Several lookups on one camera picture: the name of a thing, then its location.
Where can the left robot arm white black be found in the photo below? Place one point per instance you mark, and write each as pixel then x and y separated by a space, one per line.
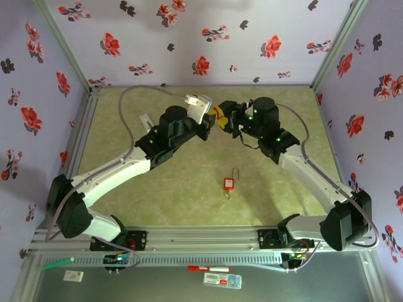
pixel 119 171

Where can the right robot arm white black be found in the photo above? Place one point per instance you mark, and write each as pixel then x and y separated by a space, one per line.
pixel 315 179

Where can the green circuit board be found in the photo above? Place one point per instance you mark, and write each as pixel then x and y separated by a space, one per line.
pixel 294 255
pixel 118 259

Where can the red marker pen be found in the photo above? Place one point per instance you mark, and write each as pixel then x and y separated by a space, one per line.
pixel 207 269

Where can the clear plastic box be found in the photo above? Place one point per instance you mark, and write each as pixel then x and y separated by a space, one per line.
pixel 223 281

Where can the white card red print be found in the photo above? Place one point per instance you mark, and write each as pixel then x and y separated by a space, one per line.
pixel 73 276

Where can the green pen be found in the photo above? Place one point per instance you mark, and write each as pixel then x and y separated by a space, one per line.
pixel 56 265

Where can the aluminium side rail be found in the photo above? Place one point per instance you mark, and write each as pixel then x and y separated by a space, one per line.
pixel 82 126

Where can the aluminium corner post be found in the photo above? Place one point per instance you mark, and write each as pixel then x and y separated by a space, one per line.
pixel 65 47
pixel 335 47

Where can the wide aluminium frame rail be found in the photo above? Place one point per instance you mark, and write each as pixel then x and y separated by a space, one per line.
pixel 201 239

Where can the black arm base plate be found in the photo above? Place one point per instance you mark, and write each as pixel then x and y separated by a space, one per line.
pixel 266 239
pixel 140 239

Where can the aluminium frame leg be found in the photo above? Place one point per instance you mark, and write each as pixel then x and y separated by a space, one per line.
pixel 26 280
pixel 374 280

